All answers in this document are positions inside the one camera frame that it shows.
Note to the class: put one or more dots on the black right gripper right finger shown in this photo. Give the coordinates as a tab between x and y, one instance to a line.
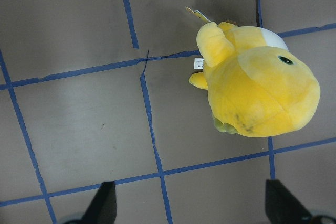
281	206

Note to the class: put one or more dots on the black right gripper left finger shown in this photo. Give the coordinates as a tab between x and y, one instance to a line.
102	209

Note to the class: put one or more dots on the yellow plush penguin toy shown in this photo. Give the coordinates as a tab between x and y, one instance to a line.
256	87

